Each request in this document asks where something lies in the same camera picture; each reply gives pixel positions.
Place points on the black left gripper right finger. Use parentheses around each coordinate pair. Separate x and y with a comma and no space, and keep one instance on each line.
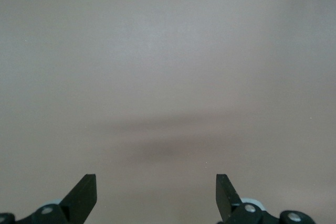
(228,203)

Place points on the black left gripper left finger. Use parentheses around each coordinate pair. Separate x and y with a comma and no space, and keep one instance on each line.
(78,203)

